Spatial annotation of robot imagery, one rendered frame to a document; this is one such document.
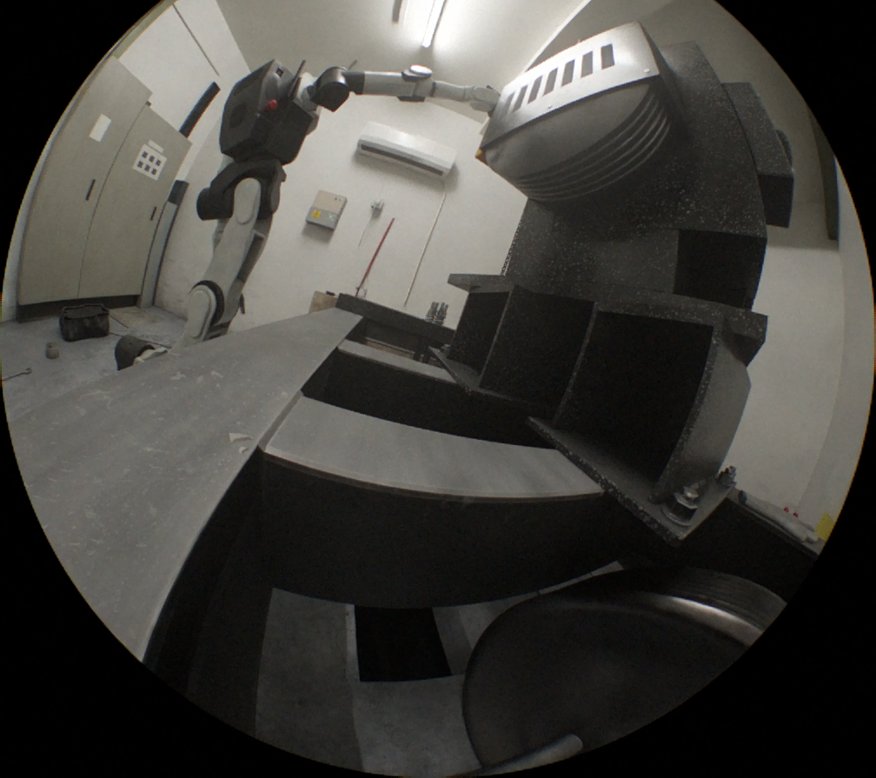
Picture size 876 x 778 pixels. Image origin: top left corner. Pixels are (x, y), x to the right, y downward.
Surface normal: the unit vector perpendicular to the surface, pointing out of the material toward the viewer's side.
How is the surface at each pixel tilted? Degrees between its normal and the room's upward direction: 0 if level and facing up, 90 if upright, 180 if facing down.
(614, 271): 90
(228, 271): 90
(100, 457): 0
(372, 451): 0
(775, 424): 90
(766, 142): 90
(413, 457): 0
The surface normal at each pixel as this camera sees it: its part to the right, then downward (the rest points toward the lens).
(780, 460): -0.92, -0.30
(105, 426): 0.33, -0.94
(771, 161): -0.84, -0.25
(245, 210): 0.30, 0.18
